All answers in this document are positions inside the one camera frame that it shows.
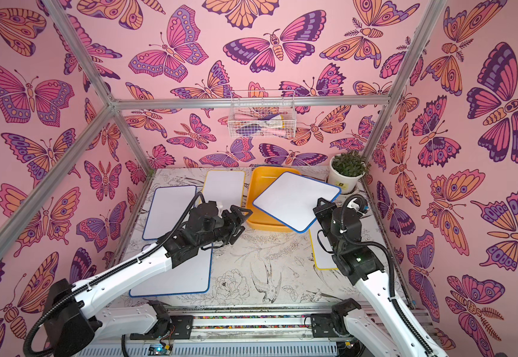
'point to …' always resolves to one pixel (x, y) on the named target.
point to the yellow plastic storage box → (261, 179)
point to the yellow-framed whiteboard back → (225, 187)
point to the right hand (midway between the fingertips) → (319, 196)
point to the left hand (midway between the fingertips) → (254, 217)
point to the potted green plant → (346, 169)
